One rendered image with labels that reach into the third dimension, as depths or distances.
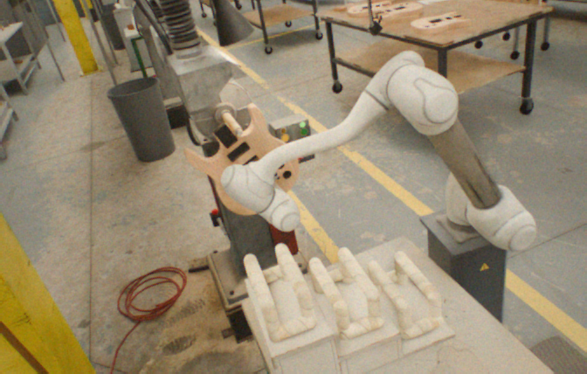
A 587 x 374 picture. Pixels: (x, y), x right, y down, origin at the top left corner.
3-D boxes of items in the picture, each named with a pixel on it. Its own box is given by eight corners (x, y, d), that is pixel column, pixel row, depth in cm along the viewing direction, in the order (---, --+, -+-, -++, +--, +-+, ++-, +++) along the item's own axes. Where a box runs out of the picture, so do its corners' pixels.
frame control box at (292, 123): (258, 163, 229) (247, 116, 217) (298, 150, 234) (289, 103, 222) (275, 184, 209) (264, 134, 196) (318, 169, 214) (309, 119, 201)
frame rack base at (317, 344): (256, 325, 131) (242, 280, 122) (306, 306, 134) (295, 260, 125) (286, 408, 108) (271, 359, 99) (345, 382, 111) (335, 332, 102)
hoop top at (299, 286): (274, 252, 117) (272, 242, 116) (286, 248, 118) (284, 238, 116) (299, 306, 100) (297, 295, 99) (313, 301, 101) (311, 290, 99)
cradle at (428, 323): (399, 334, 118) (398, 325, 116) (438, 317, 120) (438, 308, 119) (406, 343, 115) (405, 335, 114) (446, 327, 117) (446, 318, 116)
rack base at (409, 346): (355, 287, 136) (355, 285, 136) (400, 270, 139) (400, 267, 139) (403, 359, 113) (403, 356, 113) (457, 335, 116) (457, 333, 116)
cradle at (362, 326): (337, 335, 111) (336, 325, 110) (380, 317, 113) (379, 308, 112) (343, 345, 108) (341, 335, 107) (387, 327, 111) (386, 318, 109)
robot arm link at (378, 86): (356, 82, 148) (374, 95, 137) (395, 38, 145) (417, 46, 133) (382, 106, 154) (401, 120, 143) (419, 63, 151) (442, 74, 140)
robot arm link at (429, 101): (509, 206, 174) (554, 238, 155) (474, 233, 176) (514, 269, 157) (416, 49, 135) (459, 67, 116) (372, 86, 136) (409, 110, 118)
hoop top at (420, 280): (392, 259, 131) (391, 250, 129) (402, 255, 132) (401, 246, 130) (432, 308, 114) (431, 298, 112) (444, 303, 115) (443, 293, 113)
